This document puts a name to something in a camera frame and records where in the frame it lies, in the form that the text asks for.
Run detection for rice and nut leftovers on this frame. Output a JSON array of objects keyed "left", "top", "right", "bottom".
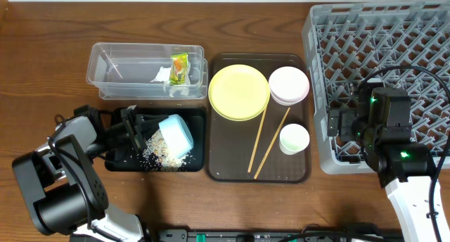
[{"left": 139, "top": 129, "right": 195, "bottom": 172}]

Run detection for light blue bowl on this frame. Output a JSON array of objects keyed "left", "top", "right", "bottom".
[{"left": 158, "top": 114, "right": 194, "bottom": 159}]

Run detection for green snack wrapper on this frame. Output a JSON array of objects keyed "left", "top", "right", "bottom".
[{"left": 169, "top": 53, "right": 189, "bottom": 85}]

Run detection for white cup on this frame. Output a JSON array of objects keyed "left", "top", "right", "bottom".
[{"left": 279, "top": 124, "right": 310, "bottom": 155}]

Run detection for pink round plate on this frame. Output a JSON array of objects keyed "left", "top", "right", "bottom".
[{"left": 269, "top": 66, "right": 309, "bottom": 106}]

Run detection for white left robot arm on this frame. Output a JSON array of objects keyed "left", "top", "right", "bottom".
[{"left": 12, "top": 105, "right": 168, "bottom": 241}]

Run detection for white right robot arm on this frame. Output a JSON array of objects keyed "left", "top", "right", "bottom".
[{"left": 327, "top": 84, "right": 449, "bottom": 241}]

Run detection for grey dishwasher rack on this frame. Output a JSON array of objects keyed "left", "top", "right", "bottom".
[{"left": 302, "top": 1, "right": 449, "bottom": 174}]

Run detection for crumpled white tissue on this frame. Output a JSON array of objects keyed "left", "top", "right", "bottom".
[{"left": 149, "top": 66, "right": 204, "bottom": 99}]

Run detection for black rectangular tray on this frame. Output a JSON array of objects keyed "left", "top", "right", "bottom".
[{"left": 105, "top": 108, "right": 206, "bottom": 172}]

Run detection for clear plastic bin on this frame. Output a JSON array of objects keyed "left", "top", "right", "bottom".
[{"left": 86, "top": 42, "right": 208, "bottom": 100}]

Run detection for right wooden chopstick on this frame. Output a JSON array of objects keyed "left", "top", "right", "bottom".
[{"left": 253, "top": 107, "right": 291, "bottom": 180}]

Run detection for wooden chopstick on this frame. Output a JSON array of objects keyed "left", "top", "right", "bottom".
[
  {"left": 253, "top": 107, "right": 291, "bottom": 180},
  {"left": 247, "top": 107, "right": 267, "bottom": 173}
]

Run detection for yellow round plate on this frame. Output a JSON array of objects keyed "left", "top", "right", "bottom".
[{"left": 208, "top": 64, "right": 270, "bottom": 121}]

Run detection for left wooden chopstick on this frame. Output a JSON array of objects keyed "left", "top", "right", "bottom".
[{"left": 247, "top": 107, "right": 267, "bottom": 173}]

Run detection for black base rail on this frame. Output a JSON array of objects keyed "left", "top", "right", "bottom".
[{"left": 155, "top": 224, "right": 404, "bottom": 242}]

